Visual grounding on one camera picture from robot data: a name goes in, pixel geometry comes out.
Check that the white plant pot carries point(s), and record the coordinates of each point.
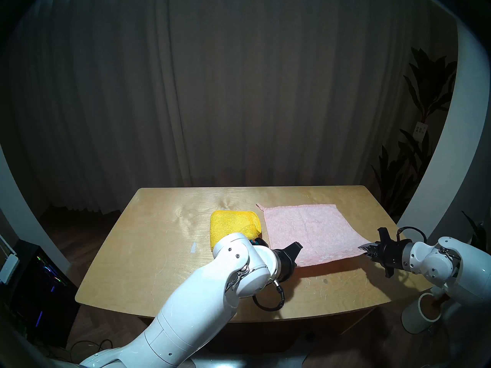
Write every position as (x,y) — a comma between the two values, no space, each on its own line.
(412,317)

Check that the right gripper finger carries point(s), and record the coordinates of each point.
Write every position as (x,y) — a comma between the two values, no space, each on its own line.
(373,253)
(370,247)

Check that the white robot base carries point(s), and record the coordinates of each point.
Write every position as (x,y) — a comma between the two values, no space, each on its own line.
(249,362)

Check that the tall dark leafy plant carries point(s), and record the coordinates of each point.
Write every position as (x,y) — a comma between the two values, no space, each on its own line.
(429,87)

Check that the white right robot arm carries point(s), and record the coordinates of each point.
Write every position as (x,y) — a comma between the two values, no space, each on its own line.
(460,267)

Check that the grey pleated curtain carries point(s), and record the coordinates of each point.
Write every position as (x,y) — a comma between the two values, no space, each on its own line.
(230,83)

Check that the white plant tag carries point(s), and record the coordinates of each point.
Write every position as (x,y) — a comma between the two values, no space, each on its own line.
(420,130)

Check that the pink terry towel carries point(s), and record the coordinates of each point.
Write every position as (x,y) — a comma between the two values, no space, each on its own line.
(307,229)

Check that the black computer tower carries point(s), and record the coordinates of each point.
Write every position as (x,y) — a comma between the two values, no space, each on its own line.
(42,286)

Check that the white wall device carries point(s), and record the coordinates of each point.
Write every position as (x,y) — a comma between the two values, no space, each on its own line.
(9,267)

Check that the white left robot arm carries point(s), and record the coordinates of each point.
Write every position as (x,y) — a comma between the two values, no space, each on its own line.
(199,306)

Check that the yellow terry towel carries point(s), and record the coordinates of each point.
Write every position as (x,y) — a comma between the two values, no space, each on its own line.
(230,223)

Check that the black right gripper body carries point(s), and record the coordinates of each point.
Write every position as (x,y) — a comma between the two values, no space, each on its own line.
(391,254)

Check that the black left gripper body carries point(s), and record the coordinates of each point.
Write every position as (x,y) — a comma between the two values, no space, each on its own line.
(287,262)

